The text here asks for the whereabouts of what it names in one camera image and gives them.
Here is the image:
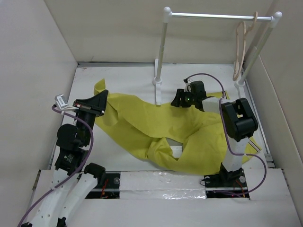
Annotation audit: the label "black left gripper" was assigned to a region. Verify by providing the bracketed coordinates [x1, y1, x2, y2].
[73, 89, 108, 145]

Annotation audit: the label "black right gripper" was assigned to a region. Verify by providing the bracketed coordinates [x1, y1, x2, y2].
[171, 89, 196, 108]

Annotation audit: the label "yellow trousers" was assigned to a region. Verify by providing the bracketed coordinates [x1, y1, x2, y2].
[92, 79, 263, 176]

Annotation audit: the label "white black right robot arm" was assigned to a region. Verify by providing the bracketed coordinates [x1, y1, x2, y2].
[170, 79, 258, 186]

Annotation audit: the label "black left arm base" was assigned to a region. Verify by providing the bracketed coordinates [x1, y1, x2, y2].
[86, 172, 121, 199]

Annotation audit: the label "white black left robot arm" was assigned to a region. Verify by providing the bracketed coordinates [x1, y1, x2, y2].
[18, 90, 108, 227]

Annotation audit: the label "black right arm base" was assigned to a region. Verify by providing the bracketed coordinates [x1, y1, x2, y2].
[199, 175, 250, 199]

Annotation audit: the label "beige wooden hanger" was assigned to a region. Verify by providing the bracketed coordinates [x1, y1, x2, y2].
[232, 11, 258, 81]

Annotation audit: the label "white clothes rack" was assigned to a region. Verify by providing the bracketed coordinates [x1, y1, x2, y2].
[152, 6, 283, 106]

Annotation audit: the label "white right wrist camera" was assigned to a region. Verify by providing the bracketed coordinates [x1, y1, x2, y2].
[184, 78, 193, 92]

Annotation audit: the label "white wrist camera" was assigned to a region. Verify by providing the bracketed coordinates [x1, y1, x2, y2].
[184, 78, 193, 92]
[54, 94, 77, 111]

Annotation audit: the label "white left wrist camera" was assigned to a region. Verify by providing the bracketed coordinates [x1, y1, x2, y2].
[54, 94, 77, 111]

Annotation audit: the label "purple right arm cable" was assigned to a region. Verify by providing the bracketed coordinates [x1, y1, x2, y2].
[184, 72, 268, 197]

